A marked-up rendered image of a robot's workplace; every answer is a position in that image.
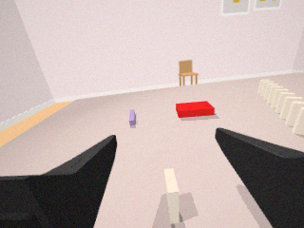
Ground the purple rectangular block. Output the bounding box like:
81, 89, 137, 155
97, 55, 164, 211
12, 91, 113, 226
129, 109, 135, 125

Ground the red rectangular block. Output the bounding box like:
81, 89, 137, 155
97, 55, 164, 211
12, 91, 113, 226
176, 101, 214, 118

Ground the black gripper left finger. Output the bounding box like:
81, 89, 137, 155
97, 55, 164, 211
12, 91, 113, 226
0, 135, 117, 228

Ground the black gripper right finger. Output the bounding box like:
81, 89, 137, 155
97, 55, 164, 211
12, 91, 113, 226
215, 127, 304, 228

